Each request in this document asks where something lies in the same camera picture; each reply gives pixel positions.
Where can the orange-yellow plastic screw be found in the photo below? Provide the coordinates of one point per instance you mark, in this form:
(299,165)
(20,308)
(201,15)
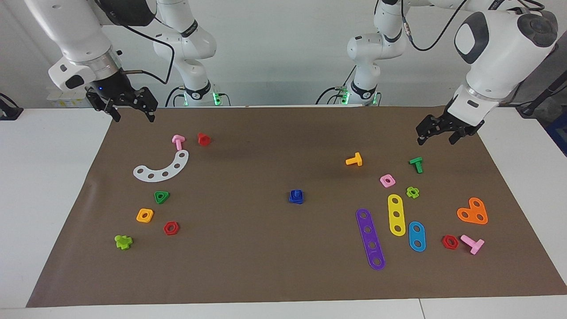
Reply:
(354,161)

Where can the blue frame object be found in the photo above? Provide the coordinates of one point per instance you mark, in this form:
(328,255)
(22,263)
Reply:
(559,133)

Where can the dark green plastic screw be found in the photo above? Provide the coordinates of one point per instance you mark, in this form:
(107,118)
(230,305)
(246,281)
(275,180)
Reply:
(417,163)

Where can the white small boxes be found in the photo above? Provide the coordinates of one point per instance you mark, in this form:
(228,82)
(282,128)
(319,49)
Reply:
(66,102)

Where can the pink plastic screw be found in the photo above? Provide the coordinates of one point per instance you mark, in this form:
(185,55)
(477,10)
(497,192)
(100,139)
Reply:
(178,144)
(475,246)

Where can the blue square plastic nut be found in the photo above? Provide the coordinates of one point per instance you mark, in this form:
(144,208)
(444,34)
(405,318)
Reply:
(292,198)

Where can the green triangular plastic nut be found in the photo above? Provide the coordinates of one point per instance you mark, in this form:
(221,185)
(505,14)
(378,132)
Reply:
(157,194)

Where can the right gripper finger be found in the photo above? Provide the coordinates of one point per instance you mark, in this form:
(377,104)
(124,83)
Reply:
(150,115)
(114,114)

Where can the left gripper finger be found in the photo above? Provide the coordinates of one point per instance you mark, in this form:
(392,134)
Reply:
(421,138)
(456,137)

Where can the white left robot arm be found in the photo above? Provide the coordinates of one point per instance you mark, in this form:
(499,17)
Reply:
(500,57)

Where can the blue two-hole plastic strip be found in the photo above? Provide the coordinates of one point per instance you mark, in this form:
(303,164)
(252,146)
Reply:
(417,236)

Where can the black stand pole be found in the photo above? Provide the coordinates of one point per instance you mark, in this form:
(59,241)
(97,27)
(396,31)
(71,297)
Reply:
(547,91)

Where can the orange three-hole corner plate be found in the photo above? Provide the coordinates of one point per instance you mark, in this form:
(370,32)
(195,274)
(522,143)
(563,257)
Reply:
(472,212)

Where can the purple four-hole plastic strip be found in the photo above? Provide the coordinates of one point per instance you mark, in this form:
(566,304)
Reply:
(370,237)

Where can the brown table mat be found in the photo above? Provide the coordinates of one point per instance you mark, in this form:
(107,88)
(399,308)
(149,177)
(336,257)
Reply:
(266,248)

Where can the green cross-shaped plastic nut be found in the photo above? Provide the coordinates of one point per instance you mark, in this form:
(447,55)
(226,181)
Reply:
(409,193)

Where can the white curved five-hole strip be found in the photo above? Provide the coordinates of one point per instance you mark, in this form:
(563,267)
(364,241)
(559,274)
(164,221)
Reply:
(158,176)

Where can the yellow three-hole plastic strip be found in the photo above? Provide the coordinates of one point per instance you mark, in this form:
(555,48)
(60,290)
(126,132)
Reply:
(396,208)

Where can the pink square plastic nut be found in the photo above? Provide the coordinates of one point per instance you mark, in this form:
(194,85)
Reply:
(392,182)

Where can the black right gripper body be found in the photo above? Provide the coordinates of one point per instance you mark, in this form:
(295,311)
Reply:
(117,93)

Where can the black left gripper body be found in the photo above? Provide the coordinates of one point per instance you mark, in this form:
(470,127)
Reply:
(456,120)

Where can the lime cross-head plastic screw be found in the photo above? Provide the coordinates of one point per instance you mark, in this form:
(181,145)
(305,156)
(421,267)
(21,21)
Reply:
(122,243)

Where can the red hexagonal plastic nut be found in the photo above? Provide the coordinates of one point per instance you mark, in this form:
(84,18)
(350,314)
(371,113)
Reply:
(166,230)
(444,244)

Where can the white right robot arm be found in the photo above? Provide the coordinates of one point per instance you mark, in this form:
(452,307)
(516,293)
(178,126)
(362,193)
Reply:
(75,31)

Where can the orange square plastic nut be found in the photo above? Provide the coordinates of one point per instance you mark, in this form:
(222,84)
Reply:
(139,218)

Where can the black clamp mount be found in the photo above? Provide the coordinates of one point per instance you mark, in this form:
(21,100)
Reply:
(9,113)

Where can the blue triangle-head plastic screw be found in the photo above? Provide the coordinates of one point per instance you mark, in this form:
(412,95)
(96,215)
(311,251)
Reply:
(296,192)

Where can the red hex-head plastic screw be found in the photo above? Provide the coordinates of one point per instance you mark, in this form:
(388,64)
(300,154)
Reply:
(203,140)

